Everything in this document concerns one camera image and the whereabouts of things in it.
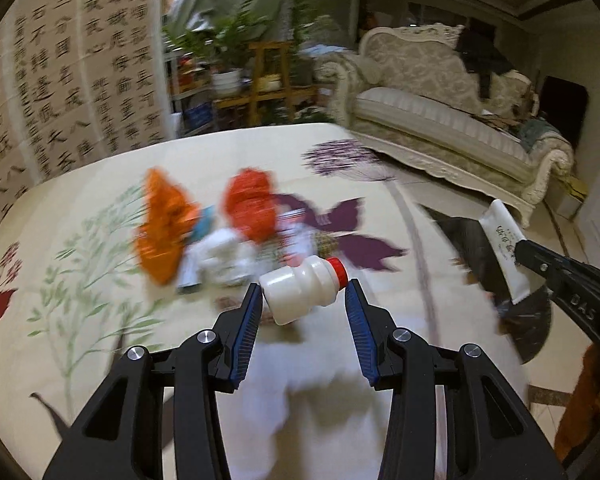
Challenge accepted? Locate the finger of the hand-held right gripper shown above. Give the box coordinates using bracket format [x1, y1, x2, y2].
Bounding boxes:
[513, 239, 582, 287]

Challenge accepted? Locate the blue crate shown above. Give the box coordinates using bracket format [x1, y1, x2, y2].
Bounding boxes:
[185, 102, 213, 128]

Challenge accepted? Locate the person's right forearm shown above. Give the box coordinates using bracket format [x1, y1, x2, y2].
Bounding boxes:
[554, 342, 600, 466]

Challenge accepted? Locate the calligraphy wall hanging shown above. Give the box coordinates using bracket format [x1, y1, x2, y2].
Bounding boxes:
[0, 0, 173, 231]

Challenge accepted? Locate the trash bin with black bag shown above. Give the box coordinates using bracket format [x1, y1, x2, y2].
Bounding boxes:
[427, 210, 553, 366]

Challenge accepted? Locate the white bottle with red cap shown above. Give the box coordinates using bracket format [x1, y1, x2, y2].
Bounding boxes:
[258, 256, 350, 326]

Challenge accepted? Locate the ornate white sofa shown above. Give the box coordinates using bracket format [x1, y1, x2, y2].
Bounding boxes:
[325, 24, 576, 228]

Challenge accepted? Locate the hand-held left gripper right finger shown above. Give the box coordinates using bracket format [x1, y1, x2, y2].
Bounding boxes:
[344, 280, 566, 480]

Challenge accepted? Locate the tall plant in dark pot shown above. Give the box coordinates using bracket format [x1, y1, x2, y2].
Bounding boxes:
[275, 0, 326, 86]

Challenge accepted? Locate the black jacket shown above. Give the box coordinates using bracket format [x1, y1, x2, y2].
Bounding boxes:
[455, 17, 515, 101]

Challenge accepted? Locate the white metal rack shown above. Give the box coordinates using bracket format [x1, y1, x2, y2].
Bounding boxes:
[162, 52, 216, 138]

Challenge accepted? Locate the white printed packet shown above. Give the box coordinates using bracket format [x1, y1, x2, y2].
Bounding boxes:
[257, 210, 326, 266]

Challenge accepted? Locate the grey box with yellow contents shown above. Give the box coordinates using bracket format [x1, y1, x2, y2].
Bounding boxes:
[555, 175, 586, 221]

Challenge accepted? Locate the teal packet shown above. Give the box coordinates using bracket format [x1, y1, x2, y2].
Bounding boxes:
[176, 205, 216, 294]

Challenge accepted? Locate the red wrapper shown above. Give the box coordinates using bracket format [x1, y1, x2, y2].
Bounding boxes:
[221, 167, 281, 246]

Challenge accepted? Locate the wooden plant stand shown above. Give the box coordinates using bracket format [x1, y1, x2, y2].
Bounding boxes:
[212, 41, 321, 128]

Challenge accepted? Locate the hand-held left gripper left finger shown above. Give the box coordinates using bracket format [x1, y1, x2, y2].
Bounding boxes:
[42, 282, 263, 480]

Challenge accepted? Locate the orange crumpled wrapper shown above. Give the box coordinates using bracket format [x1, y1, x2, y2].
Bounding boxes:
[132, 167, 201, 286]

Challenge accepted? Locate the leafy plant in white pot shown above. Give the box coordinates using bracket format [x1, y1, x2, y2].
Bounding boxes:
[162, 0, 276, 98]

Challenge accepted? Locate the teal blanket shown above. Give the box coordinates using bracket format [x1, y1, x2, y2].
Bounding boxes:
[520, 117, 561, 153]

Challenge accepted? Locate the white tube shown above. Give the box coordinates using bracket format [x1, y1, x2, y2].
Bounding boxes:
[478, 199, 533, 306]

